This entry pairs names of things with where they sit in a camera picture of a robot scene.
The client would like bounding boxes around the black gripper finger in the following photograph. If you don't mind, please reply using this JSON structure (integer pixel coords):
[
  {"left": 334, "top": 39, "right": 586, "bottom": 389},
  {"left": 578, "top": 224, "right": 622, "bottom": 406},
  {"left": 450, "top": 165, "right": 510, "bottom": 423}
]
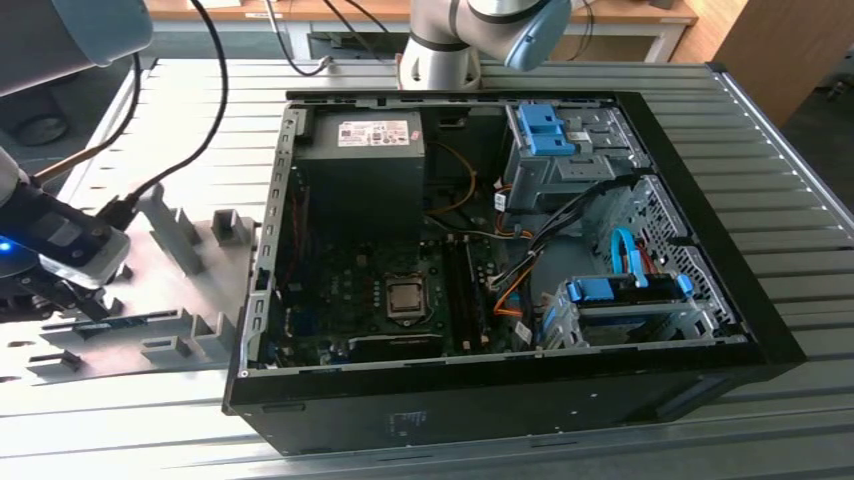
[
  {"left": 63, "top": 285, "right": 114, "bottom": 324},
  {"left": 0, "top": 284, "right": 72, "bottom": 324}
]

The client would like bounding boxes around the black RAM slot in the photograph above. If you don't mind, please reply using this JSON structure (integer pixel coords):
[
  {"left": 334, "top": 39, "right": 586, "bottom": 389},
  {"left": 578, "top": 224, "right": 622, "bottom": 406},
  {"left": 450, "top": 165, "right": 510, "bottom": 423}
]
[{"left": 443, "top": 242, "right": 478, "bottom": 351}]

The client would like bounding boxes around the grey parts rack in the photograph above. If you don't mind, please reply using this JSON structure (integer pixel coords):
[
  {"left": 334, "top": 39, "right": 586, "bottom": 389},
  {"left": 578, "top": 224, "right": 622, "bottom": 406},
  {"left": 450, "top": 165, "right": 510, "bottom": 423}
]
[{"left": 0, "top": 182, "right": 262, "bottom": 386}]

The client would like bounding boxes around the black wheeled bin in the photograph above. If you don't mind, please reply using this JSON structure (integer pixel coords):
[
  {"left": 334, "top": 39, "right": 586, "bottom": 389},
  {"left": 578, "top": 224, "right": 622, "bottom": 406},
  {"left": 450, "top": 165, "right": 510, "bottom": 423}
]
[{"left": 0, "top": 74, "right": 82, "bottom": 147}]

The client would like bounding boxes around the green motherboard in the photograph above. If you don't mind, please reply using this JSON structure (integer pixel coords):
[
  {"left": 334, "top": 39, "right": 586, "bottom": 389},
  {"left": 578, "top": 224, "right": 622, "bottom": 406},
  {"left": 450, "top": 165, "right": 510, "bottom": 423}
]
[{"left": 277, "top": 239, "right": 535, "bottom": 366}]

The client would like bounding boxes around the black expansion card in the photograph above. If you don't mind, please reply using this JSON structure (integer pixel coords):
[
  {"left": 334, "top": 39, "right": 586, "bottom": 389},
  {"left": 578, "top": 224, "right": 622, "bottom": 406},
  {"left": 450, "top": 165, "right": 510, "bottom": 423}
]
[{"left": 346, "top": 333, "right": 446, "bottom": 362}]

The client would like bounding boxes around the silver CPU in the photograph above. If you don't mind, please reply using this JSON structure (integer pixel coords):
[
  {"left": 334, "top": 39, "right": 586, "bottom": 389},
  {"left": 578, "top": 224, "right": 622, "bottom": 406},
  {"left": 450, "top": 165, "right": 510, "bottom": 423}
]
[{"left": 386, "top": 284, "right": 419, "bottom": 311}]

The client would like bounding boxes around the CPU socket with cover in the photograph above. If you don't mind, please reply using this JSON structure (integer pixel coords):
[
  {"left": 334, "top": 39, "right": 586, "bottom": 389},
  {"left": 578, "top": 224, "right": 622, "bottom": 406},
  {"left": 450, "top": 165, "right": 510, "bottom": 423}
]
[{"left": 375, "top": 271, "right": 434, "bottom": 327}]

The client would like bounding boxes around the grey power supply unit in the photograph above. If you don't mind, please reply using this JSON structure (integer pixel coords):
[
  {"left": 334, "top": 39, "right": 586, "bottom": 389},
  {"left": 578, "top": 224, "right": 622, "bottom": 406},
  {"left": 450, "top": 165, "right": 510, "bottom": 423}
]
[{"left": 295, "top": 110, "right": 429, "bottom": 241}]

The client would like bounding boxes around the black PC case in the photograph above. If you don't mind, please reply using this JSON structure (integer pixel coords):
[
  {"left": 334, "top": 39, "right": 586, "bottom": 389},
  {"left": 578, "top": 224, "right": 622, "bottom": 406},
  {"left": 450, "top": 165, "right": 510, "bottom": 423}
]
[{"left": 221, "top": 89, "right": 809, "bottom": 457}]

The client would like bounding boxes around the blue disk carrier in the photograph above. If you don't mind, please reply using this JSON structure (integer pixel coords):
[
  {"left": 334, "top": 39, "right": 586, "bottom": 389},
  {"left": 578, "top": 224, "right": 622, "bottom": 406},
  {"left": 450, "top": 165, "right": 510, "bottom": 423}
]
[{"left": 565, "top": 277, "right": 696, "bottom": 306}]

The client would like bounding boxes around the blue plastic drive carrier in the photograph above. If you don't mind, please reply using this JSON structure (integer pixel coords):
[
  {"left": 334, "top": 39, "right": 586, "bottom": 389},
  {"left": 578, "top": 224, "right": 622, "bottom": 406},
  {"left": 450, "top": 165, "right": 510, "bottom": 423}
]
[{"left": 517, "top": 104, "right": 576, "bottom": 156}]

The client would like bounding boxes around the grey metal disk bay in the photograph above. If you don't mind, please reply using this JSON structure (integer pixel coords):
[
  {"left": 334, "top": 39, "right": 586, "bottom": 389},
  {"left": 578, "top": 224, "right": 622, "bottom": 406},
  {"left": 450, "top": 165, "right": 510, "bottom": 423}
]
[{"left": 537, "top": 273, "right": 749, "bottom": 351}]

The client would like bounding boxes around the black disk drive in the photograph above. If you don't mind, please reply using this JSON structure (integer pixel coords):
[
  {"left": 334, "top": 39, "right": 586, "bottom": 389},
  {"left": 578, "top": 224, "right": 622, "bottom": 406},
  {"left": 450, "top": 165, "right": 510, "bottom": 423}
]
[{"left": 612, "top": 276, "right": 682, "bottom": 304}]

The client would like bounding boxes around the wooden desk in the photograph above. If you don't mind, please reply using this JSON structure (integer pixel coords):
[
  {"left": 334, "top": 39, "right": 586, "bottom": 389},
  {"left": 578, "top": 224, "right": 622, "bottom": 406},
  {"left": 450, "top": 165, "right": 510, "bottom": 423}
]
[{"left": 143, "top": 0, "right": 700, "bottom": 64}]

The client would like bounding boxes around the wooden cabinet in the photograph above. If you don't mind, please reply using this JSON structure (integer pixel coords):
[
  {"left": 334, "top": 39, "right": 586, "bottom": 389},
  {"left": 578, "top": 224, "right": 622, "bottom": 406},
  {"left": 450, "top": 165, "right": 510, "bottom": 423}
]
[{"left": 670, "top": 0, "right": 854, "bottom": 129}]

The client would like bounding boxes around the black chair base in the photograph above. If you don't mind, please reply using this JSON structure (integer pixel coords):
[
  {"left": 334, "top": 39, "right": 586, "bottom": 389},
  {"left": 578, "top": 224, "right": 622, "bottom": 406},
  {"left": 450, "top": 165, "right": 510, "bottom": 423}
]
[{"left": 814, "top": 59, "right": 854, "bottom": 104}]

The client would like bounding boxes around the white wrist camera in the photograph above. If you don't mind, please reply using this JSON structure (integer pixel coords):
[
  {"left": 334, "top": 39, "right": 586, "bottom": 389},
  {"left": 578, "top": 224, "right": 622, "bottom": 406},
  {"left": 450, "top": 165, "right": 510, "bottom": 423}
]
[{"left": 36, "top": 214, "right": 134, "bottom": 290}]

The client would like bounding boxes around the copper coloured hose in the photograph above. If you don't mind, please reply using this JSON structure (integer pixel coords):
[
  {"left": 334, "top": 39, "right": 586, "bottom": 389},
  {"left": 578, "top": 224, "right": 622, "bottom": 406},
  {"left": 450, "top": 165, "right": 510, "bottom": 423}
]
[{"left": 32, "top": 145, "right": 106, "bottom": 180}]

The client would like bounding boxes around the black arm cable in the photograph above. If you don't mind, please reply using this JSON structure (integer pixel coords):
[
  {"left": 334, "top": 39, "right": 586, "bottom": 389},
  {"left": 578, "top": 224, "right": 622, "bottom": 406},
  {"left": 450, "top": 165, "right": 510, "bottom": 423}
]
[{"left": 99, "top": 0, "right": 233, "bottom": 226}]

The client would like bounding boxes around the grey cable with plug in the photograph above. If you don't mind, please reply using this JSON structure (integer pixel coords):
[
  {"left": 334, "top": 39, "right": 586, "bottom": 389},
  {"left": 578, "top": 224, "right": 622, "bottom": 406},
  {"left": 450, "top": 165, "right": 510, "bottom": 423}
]
[{"left": 263, "top": 0, "right": 337, "bottom": 77}]

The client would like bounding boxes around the thin yellow wire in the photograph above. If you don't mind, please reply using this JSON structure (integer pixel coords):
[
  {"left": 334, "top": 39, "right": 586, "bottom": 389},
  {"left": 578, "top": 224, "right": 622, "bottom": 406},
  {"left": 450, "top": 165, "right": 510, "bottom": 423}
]
[{"left": 426, "top": 142, "right": 479, "bottom": 217}]

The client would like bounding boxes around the orange wire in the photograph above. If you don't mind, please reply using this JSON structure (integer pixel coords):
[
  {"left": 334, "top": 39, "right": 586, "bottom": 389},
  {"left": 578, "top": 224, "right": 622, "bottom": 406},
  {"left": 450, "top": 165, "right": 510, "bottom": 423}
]
[{"left": 491, "top": 269, "right": 535, "bottom": 319}]

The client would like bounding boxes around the black wire bundle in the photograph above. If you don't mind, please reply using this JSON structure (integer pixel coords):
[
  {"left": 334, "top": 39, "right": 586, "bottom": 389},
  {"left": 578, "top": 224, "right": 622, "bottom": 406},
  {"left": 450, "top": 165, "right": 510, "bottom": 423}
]
[{"left": 490, "top": 174, "right": 642, "bottom": 294}]

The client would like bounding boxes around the blue SATA wire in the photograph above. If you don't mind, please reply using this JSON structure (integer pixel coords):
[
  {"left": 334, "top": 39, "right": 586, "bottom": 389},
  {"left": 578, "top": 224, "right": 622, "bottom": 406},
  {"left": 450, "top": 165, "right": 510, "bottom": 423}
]
[{"left": 610, "top": 227, "right": 653, "bottom": 289}]

